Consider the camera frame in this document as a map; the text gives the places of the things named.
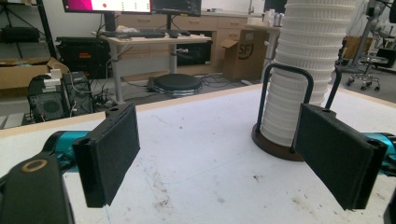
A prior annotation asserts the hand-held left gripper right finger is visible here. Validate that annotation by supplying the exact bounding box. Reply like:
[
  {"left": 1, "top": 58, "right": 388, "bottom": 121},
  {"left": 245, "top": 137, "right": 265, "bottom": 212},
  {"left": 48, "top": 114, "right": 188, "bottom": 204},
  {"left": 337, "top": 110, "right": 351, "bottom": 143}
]
[{"left": 292, "top": 103, "right": 389, "bottom": 211}]

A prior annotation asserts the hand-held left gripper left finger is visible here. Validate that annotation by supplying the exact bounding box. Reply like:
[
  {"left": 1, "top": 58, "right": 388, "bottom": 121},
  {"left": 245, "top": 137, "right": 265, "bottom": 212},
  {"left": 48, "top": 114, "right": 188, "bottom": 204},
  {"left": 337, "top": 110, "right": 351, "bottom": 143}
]
[{"left": 72, "top": 103, "right": 141, "bottom": 209}]

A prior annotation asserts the dark cup holder stand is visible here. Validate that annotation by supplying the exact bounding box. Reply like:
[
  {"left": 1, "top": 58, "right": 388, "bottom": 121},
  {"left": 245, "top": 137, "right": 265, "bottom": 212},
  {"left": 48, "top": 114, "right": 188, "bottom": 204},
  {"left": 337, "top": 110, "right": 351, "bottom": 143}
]
[{"left": 251, "top": 63, "right": 343, "bottom": 162}]

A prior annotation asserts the stack of white paper cups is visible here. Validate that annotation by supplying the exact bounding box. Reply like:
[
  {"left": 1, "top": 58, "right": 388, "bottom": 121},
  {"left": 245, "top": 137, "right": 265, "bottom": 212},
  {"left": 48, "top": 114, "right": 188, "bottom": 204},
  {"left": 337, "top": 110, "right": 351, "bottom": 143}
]
[{"left": 261, "top": 0, "right": 358, "bottom": 147}]

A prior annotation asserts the black computer tower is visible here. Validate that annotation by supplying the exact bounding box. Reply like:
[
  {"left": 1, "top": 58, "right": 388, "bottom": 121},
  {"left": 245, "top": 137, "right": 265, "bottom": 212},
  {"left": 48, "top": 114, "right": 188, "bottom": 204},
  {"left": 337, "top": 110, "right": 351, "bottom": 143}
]
[
  {"left": 27, "top": 74, "right": 69, "bottom": 123},
  {"left": 62, "top": 71, "right": 95, "bottom": 116}
]

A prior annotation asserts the chrome rolling stool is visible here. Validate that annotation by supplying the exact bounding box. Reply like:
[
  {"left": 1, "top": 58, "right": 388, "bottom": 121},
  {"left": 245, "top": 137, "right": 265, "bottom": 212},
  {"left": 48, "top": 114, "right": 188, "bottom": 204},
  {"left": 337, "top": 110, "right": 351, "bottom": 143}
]
[{"left": 345, "top": 55, "right": 390, "bottom": 92}]

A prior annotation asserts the white power adapter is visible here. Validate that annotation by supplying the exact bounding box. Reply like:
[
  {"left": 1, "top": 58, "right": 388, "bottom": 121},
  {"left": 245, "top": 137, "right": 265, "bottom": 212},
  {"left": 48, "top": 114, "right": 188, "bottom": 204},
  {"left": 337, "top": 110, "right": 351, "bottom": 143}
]
[{"left": 42, "top": 68, "right": 64, "bottom": 87}]

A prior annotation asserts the white table mat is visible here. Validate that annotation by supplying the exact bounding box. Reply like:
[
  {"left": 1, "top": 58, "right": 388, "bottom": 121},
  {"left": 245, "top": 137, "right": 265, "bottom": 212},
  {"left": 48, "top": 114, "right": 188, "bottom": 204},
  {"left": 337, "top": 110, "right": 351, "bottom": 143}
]
[{"left": 0, "top": 85, "right": 396, "bottom": 224}]

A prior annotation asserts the black equipment crate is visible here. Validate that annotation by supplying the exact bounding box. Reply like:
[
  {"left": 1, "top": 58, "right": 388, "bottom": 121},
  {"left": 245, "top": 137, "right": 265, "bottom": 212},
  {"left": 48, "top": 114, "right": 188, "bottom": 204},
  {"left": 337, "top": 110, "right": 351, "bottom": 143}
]
[{"left": 55, "top": 36, "right": 112, "bottom": 79}]

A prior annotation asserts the black round stool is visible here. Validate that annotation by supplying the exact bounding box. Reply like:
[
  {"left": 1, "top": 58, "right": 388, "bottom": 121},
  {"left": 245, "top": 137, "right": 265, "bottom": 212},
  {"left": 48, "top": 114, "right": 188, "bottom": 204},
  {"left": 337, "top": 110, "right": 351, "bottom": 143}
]
[{"left": 152, "top": 73, "right": 204, "bottom": 97}]

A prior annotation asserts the open plain cardboard box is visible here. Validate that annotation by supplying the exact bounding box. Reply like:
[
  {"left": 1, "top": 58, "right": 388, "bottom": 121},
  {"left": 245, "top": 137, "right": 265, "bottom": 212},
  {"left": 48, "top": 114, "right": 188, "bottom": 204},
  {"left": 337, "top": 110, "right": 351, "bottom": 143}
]
[{"left": 0, "top": 57, "right": 70, "bottom": 91}]

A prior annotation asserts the light wooden desk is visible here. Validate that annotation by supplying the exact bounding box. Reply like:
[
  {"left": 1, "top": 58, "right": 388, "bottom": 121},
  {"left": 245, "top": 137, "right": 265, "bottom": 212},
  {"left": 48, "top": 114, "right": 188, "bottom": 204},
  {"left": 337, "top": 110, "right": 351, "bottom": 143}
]
[{"left": 92, "top": 31, "right": 213, "bottom": 105}]

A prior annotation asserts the black keyboard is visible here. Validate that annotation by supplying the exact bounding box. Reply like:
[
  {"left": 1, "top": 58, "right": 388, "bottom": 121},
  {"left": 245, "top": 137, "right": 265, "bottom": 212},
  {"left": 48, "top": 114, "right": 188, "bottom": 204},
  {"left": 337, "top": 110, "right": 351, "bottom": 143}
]
[{"left": 136, "top": 29, "right": 166, "bottom": 39}]

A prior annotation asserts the printed cardboard box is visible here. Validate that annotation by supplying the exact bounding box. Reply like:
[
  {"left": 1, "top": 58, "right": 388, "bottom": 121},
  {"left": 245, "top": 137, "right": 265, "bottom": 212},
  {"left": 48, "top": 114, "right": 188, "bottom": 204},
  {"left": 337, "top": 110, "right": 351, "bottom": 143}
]
[{"left": 219, "top": 29, "right": 271, "bottom": 82}]

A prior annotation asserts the black metal shelf rack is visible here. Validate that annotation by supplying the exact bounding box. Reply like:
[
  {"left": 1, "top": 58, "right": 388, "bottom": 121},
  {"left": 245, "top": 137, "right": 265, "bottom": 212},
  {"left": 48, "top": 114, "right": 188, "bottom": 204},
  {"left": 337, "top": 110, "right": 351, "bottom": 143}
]
[{"left": 0, "top": 0, "right": 59, "bottom": 61}]

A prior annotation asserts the black case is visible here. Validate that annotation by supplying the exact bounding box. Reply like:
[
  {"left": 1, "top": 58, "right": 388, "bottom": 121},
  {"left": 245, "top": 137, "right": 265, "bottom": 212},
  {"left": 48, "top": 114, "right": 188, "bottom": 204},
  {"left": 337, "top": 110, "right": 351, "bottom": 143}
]
[{"left": 0, "top": 26, "right": 41, "bottom": 44}]

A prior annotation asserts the monitor with bright screen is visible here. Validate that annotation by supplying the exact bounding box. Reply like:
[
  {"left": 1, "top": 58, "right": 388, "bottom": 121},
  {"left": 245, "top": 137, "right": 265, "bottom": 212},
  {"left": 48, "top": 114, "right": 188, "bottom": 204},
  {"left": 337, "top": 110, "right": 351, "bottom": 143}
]
[{"left": 62, "top": 0, "right": 153, "bottom": 15}]

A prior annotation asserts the wooden cabinet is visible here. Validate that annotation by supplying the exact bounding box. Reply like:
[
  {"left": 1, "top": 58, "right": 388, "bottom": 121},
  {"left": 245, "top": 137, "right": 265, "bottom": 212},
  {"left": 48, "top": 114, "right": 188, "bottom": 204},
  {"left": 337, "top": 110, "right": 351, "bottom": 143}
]
[{"left": 116, "top": 12, "right": 272, "bottom": 77}]

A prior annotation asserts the monitor with dark screen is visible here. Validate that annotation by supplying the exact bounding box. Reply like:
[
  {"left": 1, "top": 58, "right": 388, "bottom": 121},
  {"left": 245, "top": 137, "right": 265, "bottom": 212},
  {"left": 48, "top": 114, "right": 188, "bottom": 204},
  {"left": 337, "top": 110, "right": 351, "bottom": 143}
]
[{"left": 151, "top": 0, "right": 203, "bottom": 18}]

